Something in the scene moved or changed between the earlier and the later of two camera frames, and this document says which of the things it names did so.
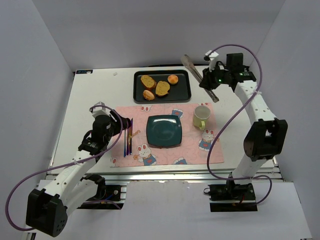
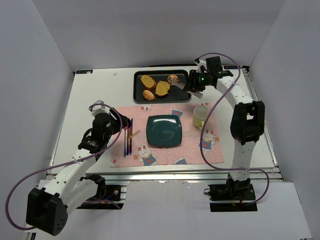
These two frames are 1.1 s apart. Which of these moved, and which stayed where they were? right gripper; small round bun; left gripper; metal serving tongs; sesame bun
Moved: right gripper; metal serving tongs
Stayed: sesame bun; small round bun; left gripper
